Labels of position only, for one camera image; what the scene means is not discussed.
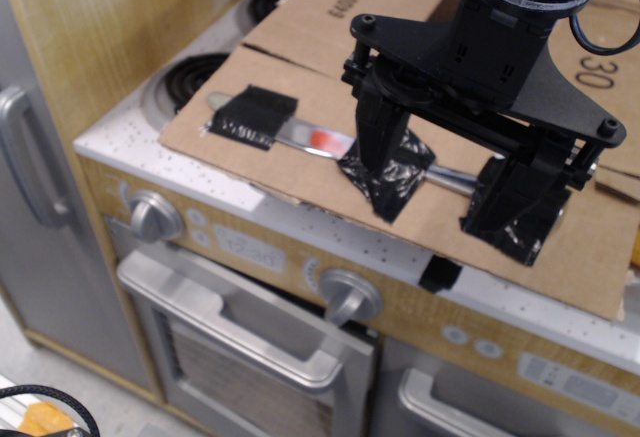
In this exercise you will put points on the black tape piece middle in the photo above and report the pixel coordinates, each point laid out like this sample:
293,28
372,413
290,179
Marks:
390,191

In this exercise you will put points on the front black stove burner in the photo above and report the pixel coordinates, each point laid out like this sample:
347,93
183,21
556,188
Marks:
186,77

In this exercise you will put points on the grey toy fridge door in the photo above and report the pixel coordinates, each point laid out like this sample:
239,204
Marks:
57,280

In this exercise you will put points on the silver oven door handle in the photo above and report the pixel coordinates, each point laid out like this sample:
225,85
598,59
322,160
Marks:
203,308

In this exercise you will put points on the black tape piece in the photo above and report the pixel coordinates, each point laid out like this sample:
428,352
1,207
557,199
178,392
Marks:
519,235
390,191
254,117

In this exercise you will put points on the right silver stove knob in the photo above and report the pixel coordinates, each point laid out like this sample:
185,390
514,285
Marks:
349,297

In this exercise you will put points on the left silver stove knob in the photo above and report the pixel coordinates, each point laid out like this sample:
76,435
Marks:
154,218

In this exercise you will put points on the silver dishwasher door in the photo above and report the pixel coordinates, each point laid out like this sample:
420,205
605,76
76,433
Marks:
419,394

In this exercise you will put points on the black tape piece right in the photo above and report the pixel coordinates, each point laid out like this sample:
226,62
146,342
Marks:
519,235

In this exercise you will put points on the black tape piece left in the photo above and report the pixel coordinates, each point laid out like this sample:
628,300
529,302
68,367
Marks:
254,117

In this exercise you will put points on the black tape on counter edge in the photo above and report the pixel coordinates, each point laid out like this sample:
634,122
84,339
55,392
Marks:
440,274

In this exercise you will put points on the silver fridge door handle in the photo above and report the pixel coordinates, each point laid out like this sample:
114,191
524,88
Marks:
31,160

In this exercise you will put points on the silver toy oven door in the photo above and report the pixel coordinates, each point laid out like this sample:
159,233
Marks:
240,359

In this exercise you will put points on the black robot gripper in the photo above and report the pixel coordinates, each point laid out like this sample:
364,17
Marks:
486,76

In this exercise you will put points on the toy kitchen stove unit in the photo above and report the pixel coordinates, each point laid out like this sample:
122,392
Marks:
564,331

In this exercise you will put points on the silver stove knob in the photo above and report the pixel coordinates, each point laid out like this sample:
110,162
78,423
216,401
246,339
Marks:
349,297
154,218

